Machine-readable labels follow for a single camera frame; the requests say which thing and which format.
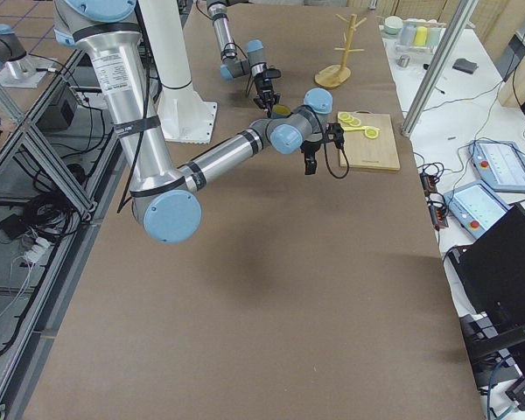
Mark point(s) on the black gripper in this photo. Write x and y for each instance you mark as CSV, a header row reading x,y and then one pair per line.
x,y
310,150
261,83

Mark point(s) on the dark blue mug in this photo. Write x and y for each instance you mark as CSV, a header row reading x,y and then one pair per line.
x,y
279,111

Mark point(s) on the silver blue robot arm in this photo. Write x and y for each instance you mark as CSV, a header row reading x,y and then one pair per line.
x,y
138,53
238,48

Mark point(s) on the wooden cup storage rack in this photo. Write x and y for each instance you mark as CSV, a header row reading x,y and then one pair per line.
x,y
334,75

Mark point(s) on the small steel cup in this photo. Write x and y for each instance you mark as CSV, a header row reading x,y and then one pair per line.
x,y
403,61

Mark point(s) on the grey cup on tray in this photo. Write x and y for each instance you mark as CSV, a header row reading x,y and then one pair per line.
x,y
408,34

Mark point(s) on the yellow cup on tray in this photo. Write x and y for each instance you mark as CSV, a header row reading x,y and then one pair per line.
x,y
421,35

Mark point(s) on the yellow plastic knife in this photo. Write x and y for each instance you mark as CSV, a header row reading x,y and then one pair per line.
x,y
350,128

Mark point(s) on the lemon slice under knife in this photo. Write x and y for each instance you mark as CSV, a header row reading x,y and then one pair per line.
x,y
371,132

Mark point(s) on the wooden cutting board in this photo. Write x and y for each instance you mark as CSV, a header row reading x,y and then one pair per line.
x,y
370,154

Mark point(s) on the black power strip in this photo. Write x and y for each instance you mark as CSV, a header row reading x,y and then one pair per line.
x,y
435,201

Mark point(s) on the pale green bowl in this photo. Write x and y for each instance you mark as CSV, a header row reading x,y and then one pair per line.
x,y
392,25

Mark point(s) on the near teach pendant tablet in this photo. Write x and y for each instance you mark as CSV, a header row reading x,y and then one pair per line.
x,y
476,206

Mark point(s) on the teach pendant tablet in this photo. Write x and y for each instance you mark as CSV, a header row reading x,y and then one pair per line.
x,y
476,206
500,165

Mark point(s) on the black flat pad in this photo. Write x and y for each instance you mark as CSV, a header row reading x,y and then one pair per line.
x,y
465,66

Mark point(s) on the far teach pendant tablet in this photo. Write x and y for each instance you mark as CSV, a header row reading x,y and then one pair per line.
x,y
500,165

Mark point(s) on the black monitor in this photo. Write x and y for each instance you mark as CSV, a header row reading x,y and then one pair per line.
x,y
492,270

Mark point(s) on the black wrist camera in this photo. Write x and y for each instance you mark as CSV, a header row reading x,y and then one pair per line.
x,y
335,134
271,73

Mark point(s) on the lemon slice near handle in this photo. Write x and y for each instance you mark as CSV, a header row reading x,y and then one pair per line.
x,y
345,117

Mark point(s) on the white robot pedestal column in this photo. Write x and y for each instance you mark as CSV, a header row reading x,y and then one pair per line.
x,y
184,116

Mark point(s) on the aluminium frame post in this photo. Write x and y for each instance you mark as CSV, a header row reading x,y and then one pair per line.
x,y
447,43

